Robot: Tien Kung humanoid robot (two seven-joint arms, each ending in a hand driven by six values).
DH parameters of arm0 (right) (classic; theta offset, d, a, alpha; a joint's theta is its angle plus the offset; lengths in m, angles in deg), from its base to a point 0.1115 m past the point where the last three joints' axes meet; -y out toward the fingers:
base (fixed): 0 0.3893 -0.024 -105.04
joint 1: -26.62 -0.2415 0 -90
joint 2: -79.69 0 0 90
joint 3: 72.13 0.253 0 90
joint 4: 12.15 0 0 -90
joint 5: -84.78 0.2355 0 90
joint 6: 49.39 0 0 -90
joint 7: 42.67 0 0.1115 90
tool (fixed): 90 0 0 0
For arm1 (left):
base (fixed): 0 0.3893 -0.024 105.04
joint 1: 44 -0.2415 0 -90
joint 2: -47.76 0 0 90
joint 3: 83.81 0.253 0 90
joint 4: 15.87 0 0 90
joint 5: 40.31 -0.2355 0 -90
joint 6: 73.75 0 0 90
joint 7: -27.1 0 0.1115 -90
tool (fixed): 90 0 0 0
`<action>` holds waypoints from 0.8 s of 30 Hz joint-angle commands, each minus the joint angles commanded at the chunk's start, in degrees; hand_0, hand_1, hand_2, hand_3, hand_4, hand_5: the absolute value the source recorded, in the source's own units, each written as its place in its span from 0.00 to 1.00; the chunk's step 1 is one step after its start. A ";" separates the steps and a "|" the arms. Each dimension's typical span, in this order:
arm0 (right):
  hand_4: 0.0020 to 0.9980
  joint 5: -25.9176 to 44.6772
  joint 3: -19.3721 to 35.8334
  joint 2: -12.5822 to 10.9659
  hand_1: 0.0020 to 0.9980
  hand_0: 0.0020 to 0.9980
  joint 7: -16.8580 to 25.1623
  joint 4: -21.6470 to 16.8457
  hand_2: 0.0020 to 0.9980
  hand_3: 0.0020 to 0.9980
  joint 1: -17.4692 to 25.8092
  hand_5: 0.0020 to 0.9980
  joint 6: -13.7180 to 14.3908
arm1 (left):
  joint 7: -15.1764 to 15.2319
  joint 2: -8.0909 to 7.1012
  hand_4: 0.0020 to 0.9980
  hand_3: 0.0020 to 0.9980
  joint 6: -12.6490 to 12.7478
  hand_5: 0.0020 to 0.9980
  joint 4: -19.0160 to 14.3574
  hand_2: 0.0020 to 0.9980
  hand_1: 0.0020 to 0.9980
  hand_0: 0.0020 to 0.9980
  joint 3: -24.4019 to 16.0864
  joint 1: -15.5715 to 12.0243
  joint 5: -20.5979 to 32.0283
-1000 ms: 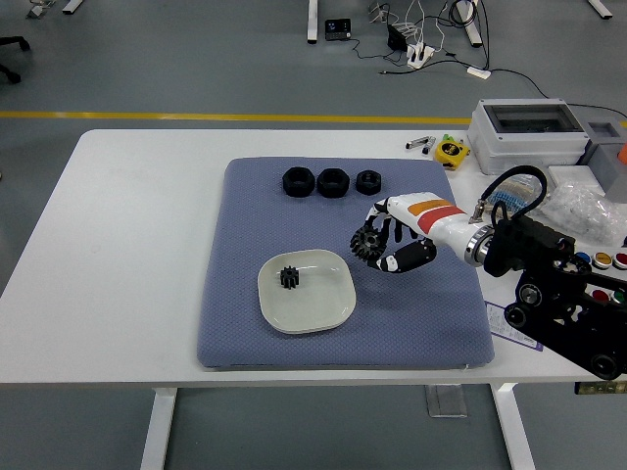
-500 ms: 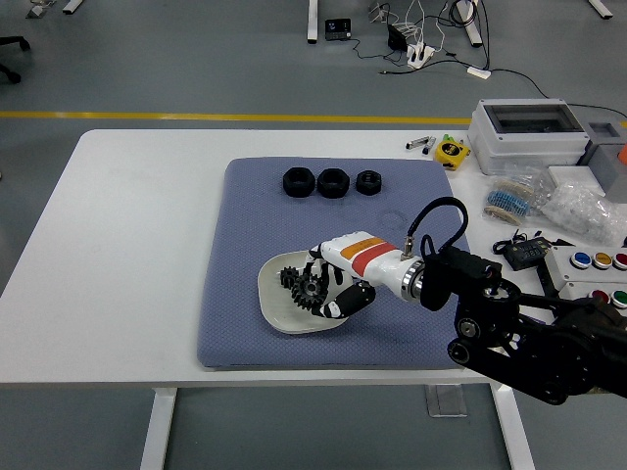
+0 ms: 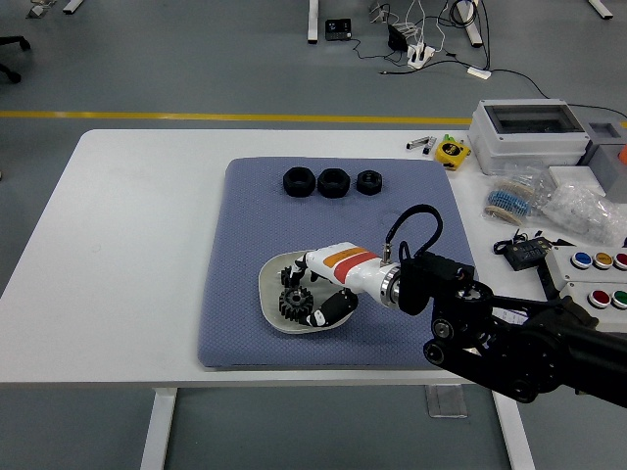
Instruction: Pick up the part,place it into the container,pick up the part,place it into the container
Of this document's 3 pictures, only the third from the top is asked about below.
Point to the blue-grey quilted mat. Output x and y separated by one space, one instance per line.
294 220

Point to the button box blue yellow red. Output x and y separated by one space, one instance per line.
563 267

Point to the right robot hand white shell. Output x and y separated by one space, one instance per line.
352 269

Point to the grey plastic box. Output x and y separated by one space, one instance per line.
607 161

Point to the metal floor bracket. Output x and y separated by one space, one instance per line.
39 12

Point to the black device with screen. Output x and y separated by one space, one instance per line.
338 29

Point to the white desk leg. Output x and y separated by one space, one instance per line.
601 9
312 22
72 6
472 34

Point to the clear bag of components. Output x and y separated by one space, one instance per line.
526 173

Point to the large black hex nut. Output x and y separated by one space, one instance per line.
324 188
290 187

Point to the orange knob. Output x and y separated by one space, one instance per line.
623 155

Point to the white power adapter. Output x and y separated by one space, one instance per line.
478 72

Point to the white table leg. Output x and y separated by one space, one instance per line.
158 431
516 436

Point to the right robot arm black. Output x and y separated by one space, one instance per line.
514 352

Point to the black office chair base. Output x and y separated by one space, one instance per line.
12 44

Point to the yellow tape measure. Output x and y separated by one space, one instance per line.
450 153

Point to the large black bevel gear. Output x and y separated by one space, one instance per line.
294 303

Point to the clear bag of white parts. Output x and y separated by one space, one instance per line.
583 210

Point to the grey metal floor plate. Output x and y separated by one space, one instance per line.
446 401

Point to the blue resistor tape roll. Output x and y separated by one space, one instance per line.
509 200

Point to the grey electrical enclosure box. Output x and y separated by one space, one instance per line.
514 147

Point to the white power strip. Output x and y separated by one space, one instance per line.
420 55

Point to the white square plate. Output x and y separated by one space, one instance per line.
269 289

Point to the small black hex nut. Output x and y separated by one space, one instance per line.
361 186

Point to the flat white box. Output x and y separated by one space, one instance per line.
570 177

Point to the black power adapter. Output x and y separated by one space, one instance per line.
397 38

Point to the button box red green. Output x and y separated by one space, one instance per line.
610 298

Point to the small black gear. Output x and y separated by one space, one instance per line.
285 274

